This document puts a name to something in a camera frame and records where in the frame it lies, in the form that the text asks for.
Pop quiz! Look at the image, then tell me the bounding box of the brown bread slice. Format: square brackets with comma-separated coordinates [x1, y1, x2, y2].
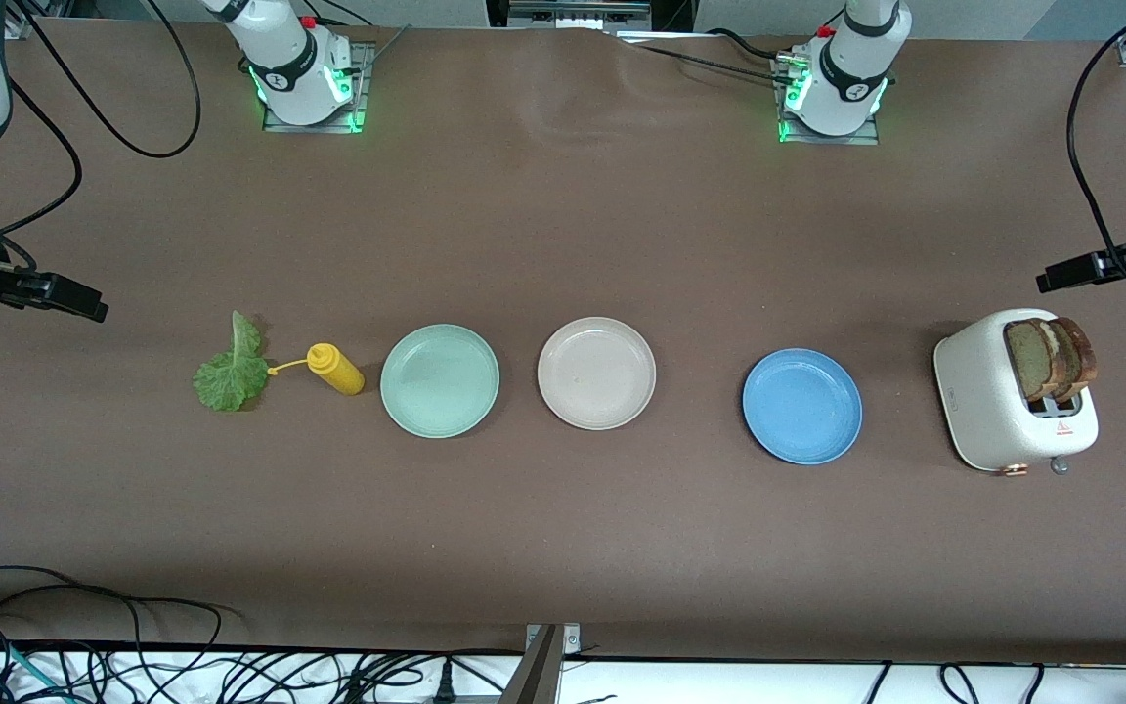
[1005, 318, 1062, 402]
[1047, 316, 1099, 404]

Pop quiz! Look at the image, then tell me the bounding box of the green lettuce leaf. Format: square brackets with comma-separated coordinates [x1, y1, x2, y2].
[194, 311, 273, 413]

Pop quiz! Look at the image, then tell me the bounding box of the yellow mustard squeeze bottle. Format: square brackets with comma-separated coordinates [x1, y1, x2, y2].
[267, 343, 367, 397]

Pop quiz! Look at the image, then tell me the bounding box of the blue plate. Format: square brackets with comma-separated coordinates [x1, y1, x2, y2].
[742, 348, 864, 466]

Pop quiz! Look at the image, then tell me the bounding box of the green plate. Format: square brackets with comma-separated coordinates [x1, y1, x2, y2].
[379, 324, 501, 439]

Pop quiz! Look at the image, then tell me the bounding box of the beige plate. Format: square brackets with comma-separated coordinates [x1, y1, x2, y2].
[537, 316, 658, 431]

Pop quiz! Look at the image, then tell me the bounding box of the white toaster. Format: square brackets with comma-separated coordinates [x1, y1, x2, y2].
[932, 309, 1101, 477]

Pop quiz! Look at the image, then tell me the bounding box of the black equipment box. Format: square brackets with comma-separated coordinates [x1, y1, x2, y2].
[485, 0, 699, 36]

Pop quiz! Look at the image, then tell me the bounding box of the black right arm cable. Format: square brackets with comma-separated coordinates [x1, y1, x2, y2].
[11, 0, 202, 160]
[0, 78, 85, 238]

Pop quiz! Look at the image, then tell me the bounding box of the aluminium frame profile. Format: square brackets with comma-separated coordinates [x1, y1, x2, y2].
[0, 0, 41, 40]

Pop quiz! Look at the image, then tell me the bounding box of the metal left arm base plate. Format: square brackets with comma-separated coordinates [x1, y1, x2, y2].
[773, 54, 883, 147]

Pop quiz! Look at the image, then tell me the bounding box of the long black cable loop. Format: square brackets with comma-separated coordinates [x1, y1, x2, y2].
[0, 565, 241, 651]

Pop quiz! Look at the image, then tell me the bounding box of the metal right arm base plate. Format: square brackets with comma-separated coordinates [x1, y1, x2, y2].
[263, 41, 373, 135]

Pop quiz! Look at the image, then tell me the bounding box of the smooth black cable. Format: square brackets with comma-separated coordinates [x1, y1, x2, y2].
[705, 27, 799, 62]

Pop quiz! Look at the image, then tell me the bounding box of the grey cable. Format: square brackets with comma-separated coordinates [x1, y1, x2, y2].
[363, 24, 414, 69]

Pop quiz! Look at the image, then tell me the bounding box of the looped black cable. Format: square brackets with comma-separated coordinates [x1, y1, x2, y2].
[939, 663, 1045, 704]

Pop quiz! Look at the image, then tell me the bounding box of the black braided cable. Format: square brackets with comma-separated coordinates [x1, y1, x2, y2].
[617, 37, 789, 84]

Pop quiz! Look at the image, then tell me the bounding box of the metal table bracket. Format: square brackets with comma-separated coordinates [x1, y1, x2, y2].
[524, 623, 582, 704]

